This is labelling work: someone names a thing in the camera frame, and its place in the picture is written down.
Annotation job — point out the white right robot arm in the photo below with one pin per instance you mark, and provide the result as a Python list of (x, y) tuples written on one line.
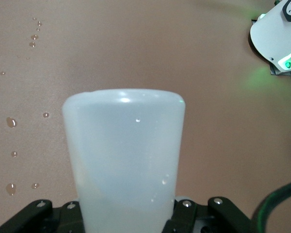
[(274, 31)]

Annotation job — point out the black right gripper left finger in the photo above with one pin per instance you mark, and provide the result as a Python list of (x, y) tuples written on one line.
[(26, 218)]

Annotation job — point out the brown table mat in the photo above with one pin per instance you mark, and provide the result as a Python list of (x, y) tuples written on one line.
[(208, 121)]

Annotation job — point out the translucent sauce bottle orange cap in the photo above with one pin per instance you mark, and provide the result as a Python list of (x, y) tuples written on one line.
[(123, 157)]

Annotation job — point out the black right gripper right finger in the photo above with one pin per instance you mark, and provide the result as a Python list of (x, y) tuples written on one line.
[(220, 216)]

